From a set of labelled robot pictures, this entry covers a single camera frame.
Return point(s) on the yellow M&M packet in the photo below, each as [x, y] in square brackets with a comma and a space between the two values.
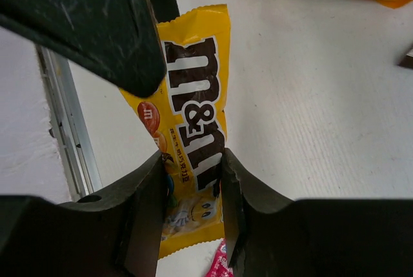
[186, 119]

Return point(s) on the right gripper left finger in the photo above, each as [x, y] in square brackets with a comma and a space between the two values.
[116, 40]

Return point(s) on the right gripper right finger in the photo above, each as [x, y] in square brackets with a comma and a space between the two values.
[268, 234]

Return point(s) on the pink candy packet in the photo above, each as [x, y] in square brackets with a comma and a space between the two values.
[219, 266]

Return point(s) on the aluminium table rail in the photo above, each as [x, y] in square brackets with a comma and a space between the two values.
[68, 124]

